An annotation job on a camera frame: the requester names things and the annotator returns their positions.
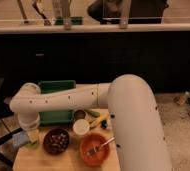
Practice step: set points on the green plastic cup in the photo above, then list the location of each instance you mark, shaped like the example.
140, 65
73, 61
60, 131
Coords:
32, 145

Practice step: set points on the dark bowl with nuts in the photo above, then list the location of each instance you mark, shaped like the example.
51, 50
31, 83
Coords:
56, 141

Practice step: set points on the dish brush white handle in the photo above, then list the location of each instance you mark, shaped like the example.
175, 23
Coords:
104, 124

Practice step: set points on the green box on shelf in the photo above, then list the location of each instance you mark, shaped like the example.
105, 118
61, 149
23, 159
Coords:
75, 21

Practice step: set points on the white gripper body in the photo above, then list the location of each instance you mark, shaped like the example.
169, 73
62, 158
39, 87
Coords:
33, 135

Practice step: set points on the green plastic tray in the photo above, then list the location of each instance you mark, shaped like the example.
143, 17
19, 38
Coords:
56, 117

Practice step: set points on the green cucumber toy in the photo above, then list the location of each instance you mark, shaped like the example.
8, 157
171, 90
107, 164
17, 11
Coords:
93, 113

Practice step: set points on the metal fork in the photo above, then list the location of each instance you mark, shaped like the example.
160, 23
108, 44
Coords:
98, 148

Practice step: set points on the black chair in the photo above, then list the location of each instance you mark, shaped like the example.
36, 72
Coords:
141, 11

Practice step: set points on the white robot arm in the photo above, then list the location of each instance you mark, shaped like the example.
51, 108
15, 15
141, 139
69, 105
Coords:
129, 99

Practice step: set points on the orange bowl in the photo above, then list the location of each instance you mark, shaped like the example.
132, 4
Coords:
89, 141

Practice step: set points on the small dark tin can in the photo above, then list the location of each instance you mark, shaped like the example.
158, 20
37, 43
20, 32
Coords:
79, 114

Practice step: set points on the white paper cup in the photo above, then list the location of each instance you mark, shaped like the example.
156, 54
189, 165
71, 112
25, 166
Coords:
81, 127

